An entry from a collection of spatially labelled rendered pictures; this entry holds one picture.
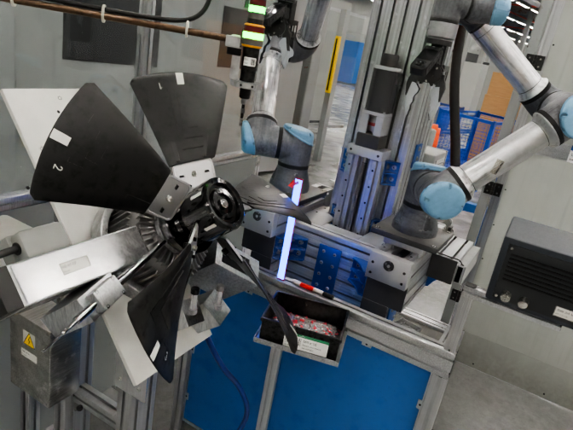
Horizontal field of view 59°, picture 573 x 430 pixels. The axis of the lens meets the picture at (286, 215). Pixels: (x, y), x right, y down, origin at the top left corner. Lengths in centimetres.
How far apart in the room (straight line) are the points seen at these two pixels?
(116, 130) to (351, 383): 104
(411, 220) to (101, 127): 104
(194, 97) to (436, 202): 74
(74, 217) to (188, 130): 31
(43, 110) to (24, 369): 64
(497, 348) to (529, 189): 88
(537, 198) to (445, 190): 131
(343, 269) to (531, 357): 149
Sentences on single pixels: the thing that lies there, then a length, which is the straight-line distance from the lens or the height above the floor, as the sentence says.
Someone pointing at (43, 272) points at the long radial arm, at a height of 112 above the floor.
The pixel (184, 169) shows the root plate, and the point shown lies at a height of 126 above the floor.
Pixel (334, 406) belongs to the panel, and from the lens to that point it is 170.
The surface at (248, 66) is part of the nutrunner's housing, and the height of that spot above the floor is 150.
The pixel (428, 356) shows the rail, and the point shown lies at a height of 82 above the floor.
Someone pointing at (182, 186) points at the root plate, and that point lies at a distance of 106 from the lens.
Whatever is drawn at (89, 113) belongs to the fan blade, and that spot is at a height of 139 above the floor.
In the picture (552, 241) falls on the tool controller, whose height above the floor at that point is 124.
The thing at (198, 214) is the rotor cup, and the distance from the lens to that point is 104.
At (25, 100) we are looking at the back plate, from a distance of 127.
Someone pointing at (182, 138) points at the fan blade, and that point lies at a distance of 117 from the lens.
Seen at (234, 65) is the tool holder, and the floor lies 149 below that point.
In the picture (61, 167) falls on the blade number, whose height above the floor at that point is 129.
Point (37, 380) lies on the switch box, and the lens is 144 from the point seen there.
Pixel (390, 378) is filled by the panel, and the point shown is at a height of 70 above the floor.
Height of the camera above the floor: 157
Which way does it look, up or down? 19 degrees down
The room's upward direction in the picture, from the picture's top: 10 degrees clockwise
